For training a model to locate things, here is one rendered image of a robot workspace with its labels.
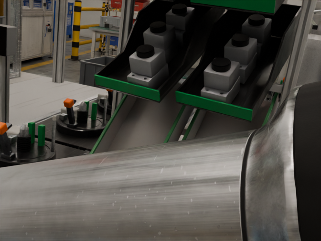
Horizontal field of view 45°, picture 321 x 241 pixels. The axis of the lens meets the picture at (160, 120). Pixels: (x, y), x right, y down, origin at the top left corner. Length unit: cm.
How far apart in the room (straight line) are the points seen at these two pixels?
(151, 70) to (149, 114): 17
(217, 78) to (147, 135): 22
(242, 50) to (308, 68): 77
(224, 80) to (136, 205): 45
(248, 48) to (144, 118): 25
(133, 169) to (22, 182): 7
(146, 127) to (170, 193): 61
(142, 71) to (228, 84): 14
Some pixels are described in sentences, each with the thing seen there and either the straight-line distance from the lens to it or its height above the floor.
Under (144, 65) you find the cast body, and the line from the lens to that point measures 63.
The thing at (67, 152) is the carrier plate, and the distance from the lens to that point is 96.
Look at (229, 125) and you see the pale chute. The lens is 75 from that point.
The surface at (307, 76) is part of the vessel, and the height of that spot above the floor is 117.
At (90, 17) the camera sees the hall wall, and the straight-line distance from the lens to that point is 1207.
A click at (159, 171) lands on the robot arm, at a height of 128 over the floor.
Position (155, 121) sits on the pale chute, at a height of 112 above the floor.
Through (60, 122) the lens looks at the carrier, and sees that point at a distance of 111.
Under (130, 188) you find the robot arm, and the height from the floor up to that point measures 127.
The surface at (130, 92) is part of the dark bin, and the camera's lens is 65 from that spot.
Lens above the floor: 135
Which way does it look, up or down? 17 degrees down
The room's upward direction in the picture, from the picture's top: 8 degrees clockwise
